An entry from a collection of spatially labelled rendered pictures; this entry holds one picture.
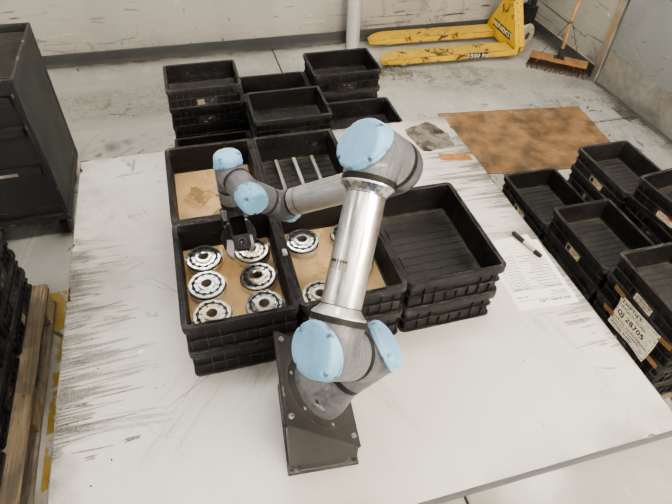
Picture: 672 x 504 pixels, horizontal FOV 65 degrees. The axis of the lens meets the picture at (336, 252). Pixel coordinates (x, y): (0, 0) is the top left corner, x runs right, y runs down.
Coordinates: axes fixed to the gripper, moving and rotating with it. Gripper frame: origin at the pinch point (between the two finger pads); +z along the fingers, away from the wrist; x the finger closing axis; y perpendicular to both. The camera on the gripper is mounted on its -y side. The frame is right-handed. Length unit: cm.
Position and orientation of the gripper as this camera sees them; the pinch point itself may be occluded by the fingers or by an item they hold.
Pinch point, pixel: (241, 255)
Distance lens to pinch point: 162.4
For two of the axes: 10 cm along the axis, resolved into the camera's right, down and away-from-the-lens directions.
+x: -9.3, 2.4, -2.8
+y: -3.7, -6.7, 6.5
